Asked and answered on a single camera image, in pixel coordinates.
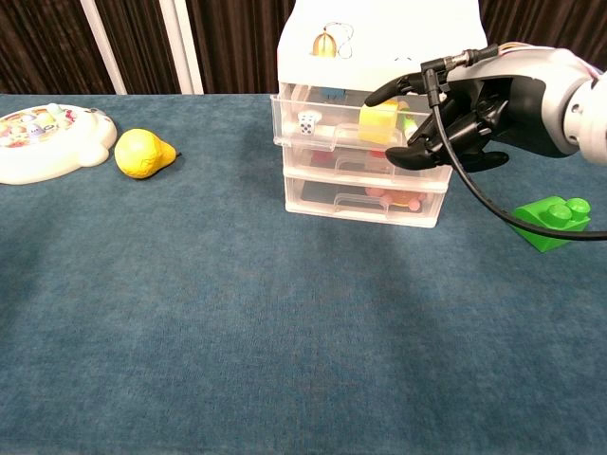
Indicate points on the green building block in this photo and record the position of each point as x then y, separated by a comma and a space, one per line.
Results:
545, 227

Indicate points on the clear plastic drawer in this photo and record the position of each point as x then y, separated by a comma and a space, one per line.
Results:
322, 199
284, 118
332, 163

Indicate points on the white partition post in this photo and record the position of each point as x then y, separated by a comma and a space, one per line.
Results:
102, 47
180, 47

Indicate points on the blue binder clip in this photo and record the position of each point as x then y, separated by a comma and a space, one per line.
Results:
332, 93

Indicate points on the pink orange toy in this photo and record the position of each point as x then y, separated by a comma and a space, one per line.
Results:
393, 196

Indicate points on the yellow cube block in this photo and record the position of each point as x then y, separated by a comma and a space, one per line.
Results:
377, 123

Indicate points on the white plastic drawer unit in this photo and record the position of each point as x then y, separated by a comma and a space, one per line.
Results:
379, 47

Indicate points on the yellow toy pear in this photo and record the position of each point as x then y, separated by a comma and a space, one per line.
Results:
140, 154

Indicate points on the dark brown pleated curtain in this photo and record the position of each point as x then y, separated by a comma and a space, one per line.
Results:
237, 47

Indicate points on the small gold bell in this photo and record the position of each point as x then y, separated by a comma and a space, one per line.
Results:
323, 46

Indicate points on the white round fishing game toy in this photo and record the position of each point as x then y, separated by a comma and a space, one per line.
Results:
52, 147

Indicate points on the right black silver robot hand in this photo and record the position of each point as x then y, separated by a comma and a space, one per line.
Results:
521, 109

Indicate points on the green white marker pen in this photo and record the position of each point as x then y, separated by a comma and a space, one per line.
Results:
409, 125

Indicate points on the white die with dark dots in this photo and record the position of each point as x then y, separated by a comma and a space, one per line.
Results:
307, 124

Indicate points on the teal table mat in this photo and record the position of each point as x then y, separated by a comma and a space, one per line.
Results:
237, 308

